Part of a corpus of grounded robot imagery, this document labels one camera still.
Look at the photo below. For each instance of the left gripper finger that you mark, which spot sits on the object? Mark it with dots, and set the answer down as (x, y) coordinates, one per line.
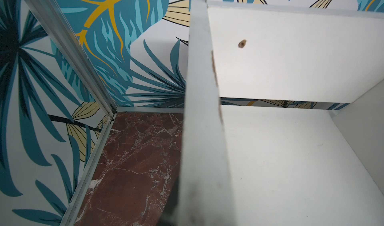
(169, 214)

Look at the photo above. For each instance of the white wooden bookshelf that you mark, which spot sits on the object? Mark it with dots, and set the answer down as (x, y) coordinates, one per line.
(284, 117)

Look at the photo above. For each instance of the left aluminium corner post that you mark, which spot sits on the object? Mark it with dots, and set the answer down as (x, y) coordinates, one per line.
(53, 21)

